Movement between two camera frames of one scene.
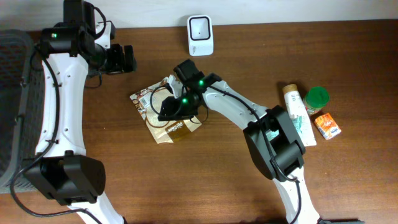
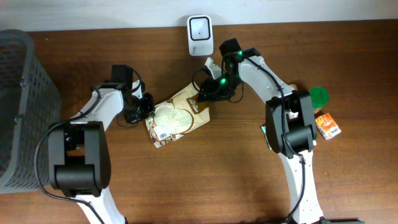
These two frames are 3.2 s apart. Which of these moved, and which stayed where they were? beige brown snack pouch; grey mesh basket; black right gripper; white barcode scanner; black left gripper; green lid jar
Moved: black left gripper; beige brown snack pouch; black right gripper
Stayed: grey mesh basket; white barcode scanner; green lid jar
